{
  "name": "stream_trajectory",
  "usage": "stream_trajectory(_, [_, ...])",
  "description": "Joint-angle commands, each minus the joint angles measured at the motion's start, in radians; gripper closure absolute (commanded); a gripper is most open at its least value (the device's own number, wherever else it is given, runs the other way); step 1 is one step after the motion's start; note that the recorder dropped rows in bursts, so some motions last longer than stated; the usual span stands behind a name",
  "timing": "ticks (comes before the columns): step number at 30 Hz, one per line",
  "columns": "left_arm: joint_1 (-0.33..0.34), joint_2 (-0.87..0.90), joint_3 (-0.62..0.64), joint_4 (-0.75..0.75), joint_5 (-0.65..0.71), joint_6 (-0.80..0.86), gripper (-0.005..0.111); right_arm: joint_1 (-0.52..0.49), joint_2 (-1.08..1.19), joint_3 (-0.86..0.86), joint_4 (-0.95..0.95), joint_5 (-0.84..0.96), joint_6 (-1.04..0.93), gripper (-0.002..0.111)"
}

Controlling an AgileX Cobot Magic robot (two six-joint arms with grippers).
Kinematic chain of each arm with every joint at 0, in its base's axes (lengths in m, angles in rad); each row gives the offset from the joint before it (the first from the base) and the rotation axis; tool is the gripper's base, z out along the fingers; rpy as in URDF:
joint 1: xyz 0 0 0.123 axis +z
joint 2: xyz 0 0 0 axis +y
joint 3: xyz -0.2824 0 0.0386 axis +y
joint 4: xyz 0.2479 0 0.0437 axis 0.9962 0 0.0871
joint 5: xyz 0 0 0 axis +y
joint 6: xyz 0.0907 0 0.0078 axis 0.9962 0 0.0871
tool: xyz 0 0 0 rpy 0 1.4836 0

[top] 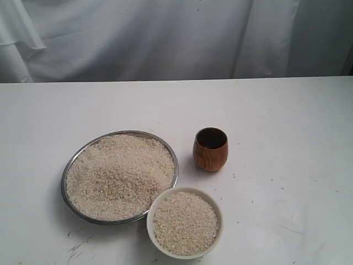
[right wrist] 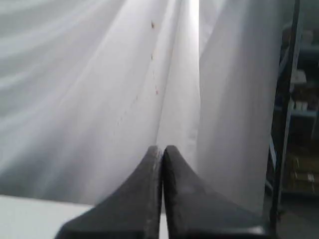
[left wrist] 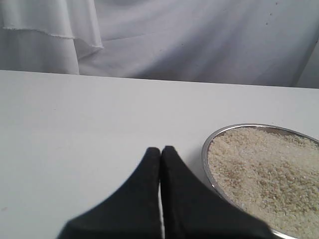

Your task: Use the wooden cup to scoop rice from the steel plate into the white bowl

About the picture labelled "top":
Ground white fabric backdrop curtain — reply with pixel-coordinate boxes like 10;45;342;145
1;1;352;83

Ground brown wooden cup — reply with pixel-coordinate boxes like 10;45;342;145
192;127;228;172

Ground round steel rice tray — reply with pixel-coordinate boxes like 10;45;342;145
60;130;179;225

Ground white ceramic rice bowl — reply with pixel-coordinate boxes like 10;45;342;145
146;187;223;260

